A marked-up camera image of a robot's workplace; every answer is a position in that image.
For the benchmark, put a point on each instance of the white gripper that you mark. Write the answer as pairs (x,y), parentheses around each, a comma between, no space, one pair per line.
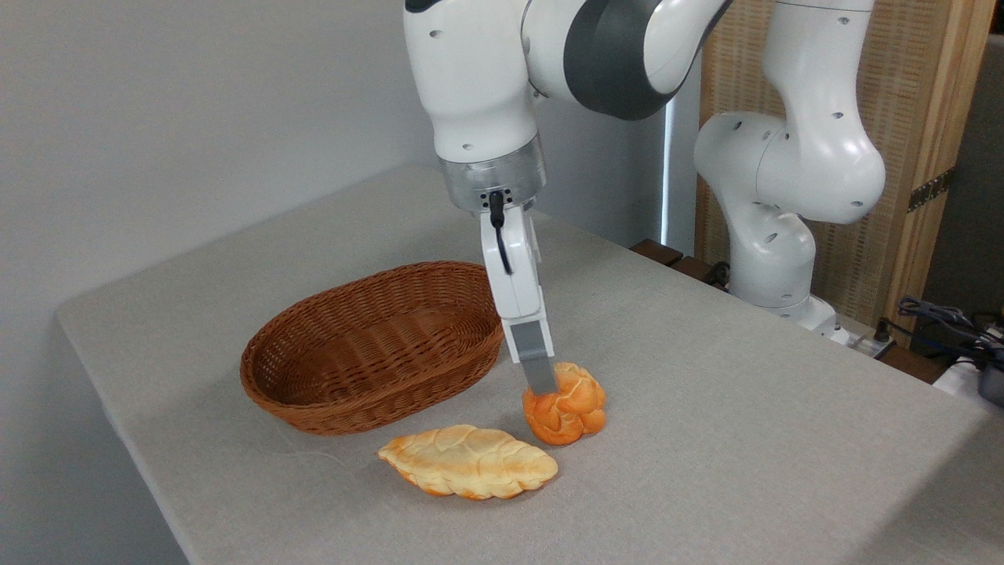
(518,290)

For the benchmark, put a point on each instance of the round orange bread roll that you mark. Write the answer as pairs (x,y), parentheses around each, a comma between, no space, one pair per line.
(580,408)

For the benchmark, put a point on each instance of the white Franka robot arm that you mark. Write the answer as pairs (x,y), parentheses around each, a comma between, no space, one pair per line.
(784,157)

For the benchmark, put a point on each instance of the long braided bread loaf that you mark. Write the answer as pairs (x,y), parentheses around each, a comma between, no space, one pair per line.
(471,463)

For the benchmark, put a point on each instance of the brown wicker basket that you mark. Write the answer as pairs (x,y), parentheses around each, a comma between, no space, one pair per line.
(329,392)

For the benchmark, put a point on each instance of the grey tablecloth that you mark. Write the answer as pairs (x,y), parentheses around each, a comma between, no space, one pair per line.
(706,431)

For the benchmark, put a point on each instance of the metal screen hinge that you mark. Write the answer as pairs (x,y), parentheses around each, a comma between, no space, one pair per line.
(932,189)

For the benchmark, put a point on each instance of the wooden rattan folding screen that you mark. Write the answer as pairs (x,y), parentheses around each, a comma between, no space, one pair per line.
(894,78)

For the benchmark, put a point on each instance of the dark grey box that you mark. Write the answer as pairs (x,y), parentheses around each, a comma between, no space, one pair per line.
(993,386)

